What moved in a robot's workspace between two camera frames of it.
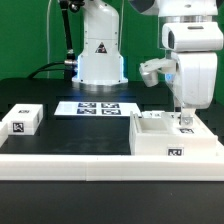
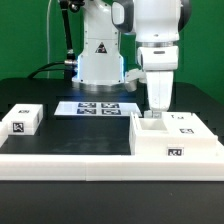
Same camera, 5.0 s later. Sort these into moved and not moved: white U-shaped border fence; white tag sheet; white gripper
Moved: white gripper
Not moved: white tag sheet; white U-shaped border fence
